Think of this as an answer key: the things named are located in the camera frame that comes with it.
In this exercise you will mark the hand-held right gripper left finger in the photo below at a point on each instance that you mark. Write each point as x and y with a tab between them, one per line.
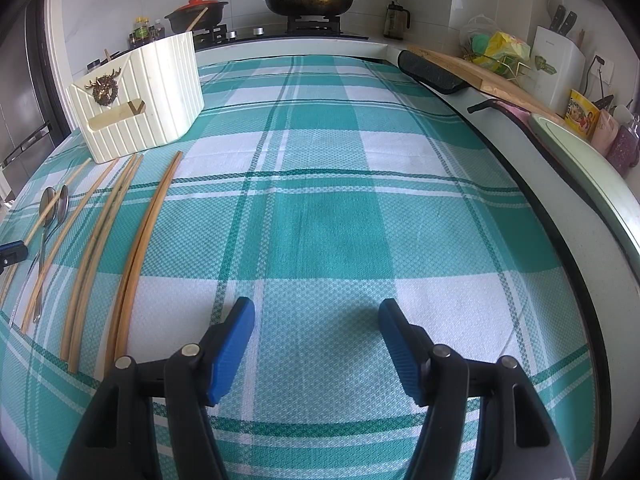
232	350

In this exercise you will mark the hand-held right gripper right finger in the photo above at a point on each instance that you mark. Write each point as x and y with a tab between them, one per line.
400	350

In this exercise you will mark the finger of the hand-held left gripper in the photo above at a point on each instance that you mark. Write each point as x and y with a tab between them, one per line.
10	252

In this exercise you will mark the wooden chopstick pair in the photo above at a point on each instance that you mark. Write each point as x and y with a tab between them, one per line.
126	280

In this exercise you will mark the white ribbed utensil holder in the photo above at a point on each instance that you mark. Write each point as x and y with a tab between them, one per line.
165	90

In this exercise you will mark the steel refrigerator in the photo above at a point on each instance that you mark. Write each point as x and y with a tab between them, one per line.
20	110

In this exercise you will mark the green white plaid tablecloth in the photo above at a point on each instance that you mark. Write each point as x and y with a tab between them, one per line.
325	210

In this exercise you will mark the seasoning jar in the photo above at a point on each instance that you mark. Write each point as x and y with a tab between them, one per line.
93	65

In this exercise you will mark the sauce bottle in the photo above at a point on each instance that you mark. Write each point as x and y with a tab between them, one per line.
141	27
157	30

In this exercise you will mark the pale green tray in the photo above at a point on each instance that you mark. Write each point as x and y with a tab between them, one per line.
585	160

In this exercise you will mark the black textured pad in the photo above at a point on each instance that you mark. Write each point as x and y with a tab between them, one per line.
430	72

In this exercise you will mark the wooden cutting board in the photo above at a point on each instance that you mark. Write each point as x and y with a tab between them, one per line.
500	87

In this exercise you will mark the black clay pot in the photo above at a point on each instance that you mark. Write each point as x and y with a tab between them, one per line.
180	22

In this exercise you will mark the yellow snack packet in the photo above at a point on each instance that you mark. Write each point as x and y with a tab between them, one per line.
582	117

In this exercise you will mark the pink bottle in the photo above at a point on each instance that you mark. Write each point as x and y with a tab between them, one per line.
606	132

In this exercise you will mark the glittery purple bottle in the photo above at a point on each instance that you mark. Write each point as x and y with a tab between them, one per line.
625	147

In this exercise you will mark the red pot lid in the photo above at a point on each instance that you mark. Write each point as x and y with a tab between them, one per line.
200	4

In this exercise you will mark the green scrubber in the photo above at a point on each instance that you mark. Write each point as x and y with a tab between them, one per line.
481	44

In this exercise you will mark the white knife block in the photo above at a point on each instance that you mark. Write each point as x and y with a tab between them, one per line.
560	75

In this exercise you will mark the black gas stove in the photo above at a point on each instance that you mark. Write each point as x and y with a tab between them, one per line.
260	32

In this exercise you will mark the yellow bag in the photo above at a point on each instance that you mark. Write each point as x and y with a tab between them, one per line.
510	45

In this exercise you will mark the glass pitcher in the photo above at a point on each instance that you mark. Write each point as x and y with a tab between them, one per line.
395	20

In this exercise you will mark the white plastic bag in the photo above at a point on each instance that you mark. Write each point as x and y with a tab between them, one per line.
472	27

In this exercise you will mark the white wall socket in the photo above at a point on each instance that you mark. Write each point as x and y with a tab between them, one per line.
606	72

